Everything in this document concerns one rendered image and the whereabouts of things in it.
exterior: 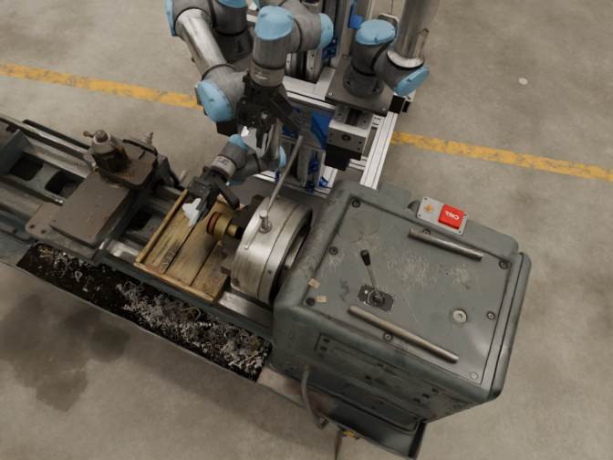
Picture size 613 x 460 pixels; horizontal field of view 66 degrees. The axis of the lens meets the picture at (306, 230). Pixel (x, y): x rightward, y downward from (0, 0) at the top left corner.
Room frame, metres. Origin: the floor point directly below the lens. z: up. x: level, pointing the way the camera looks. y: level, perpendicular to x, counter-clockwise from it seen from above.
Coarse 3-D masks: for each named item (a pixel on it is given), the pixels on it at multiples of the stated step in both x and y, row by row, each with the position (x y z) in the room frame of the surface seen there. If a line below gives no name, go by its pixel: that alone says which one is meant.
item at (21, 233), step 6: (0, 216) 0.80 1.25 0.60; (0, 222) 0.79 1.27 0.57; (6, 222) 0.79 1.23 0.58; (12, 222) 0.78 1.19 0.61; (0, 228) 0.77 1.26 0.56; (6, 228) 0.77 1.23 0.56; (12, 228) 0.77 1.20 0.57; (18, 228) 0.77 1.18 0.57; (24, 228) 0.77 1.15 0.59; (12, 234) 0.75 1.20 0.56; (18, 234) 0.75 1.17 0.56; (24, 234) 0.76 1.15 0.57; (24, 240) 0.74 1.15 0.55
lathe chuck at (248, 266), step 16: (272, 208) 0.66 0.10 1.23; (288, 208) 0.67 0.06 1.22; (272, 224) 0.61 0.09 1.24; (256, 240) 0.56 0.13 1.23; (272, 240) 0.56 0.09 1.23; (240, 256) 0.52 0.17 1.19; (256, 256) 0.52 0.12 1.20; (240, 272) 0.49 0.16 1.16; (256, 272) 0.49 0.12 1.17; (240, 288) 0.47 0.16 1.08; (256, 288) 0.46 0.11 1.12
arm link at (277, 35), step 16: (272, 16) 0.82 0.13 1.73; (288, 16) 0.84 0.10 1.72; (256, 32) 0.81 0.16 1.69; (272, 32) 0.80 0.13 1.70; (288, 32) 0.82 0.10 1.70; (256, 48) 0.80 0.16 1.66; (272, 48) 0.79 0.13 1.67; (288, 48) 0.81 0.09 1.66; (256, 64) 0.78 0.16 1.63; (272, 64) 0.78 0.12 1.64
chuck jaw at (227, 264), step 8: (224, 240) 0.60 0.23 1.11; (232, 240) 0.61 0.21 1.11; (240, 240) 0.61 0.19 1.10; (224, 248) 0.57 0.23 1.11; (232, 248) 0.58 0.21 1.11; (224, 256) 0.56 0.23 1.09; (232, 256) 0.55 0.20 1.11; (224, 264) 0.52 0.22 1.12; (232, 264) 0.53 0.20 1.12; (224, 272) 0.51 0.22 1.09; (232, 280) 0.49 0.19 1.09
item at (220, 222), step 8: (216, 216) 0.67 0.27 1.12; (224, 216) 0.68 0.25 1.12; (232, 216) 0.68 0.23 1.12; (208, 224) 0.65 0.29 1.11; (216, 224) 0.65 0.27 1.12; (224, 224) 0.65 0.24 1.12; (232, 224) 0.66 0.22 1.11; (208, 232) 0.63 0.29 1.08; (216, 232) 0.63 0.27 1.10; (224, 232) 0.63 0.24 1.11; (232, 232) 0.63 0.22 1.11; (240, 232) 0.66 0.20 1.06
